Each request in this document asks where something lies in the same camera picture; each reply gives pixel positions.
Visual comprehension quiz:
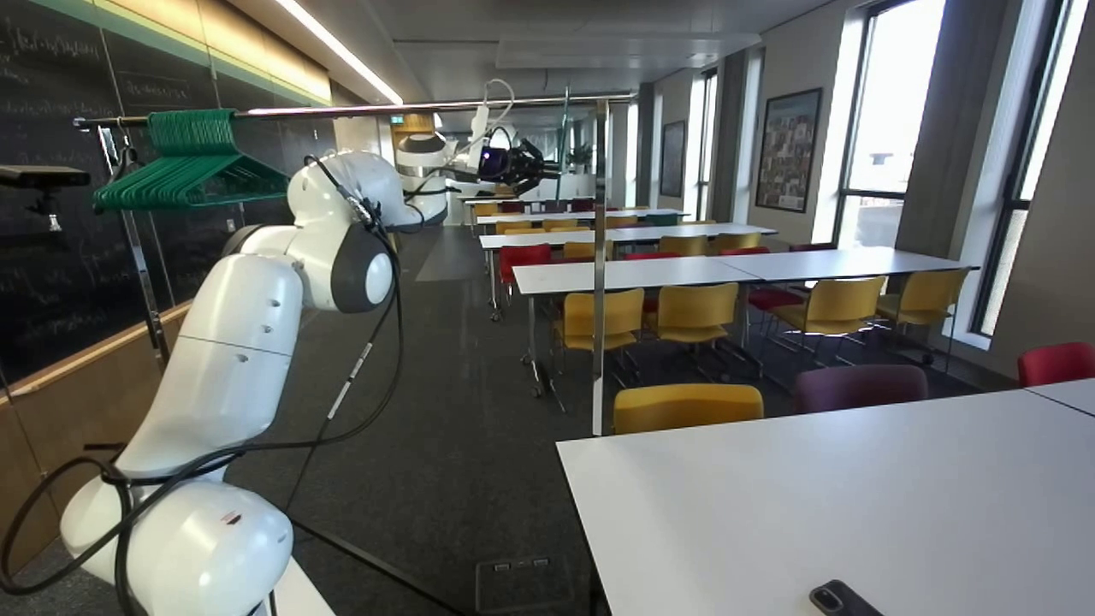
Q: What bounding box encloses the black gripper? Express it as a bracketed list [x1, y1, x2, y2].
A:
[491, 133, 564, 196]

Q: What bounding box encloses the white robot base platform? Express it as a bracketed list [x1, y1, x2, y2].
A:
[268, 557, 339, 616]

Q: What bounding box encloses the long white table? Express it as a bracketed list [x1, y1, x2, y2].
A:
[509, 246, 981, 390]
[473, 206, 692, 230]
[477, 221, 781, 316]

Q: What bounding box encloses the red chair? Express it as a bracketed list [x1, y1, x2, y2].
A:
[746, 284, 807, 316]
[1018, 338, 1095, 390]
[492, 242, 557, 294]

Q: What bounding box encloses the dark framed picture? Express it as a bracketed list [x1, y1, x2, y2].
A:
[656, 115, 692, 201]

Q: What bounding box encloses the wooden door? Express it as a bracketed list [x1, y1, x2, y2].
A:
[389, 108, 442, 152]

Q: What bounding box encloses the tall glass window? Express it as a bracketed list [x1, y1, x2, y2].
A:
[680, 68, 724, 226]
[837, 0, 952, 253]
[972, 0, 1091, 341]

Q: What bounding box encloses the metal clothes rack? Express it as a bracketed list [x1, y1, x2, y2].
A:
[72, 90, 644, 438]

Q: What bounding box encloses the ceiling light strip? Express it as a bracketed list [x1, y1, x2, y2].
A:
[270, 0, 403, 108]

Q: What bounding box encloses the colourful framed picture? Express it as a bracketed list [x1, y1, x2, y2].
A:
[753, 84, 826, 218]

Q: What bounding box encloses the bunch of green hangers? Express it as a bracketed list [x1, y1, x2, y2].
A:
[94, 105, 291, 214]

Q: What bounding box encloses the maroon chair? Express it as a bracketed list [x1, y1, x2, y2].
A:
[795, 363, 931, 419]

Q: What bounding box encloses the floor outlet hatch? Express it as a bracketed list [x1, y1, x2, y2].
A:
[473, 553, 574, 616]

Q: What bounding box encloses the dark chalkboard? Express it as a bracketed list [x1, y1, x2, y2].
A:
[0, 0, 346, 385]

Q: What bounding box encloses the black smartphone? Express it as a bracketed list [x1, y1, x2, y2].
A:
[807, 578, 883, 616]

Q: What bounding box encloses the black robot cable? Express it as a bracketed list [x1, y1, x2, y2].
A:
[0, 158, 408, 616]

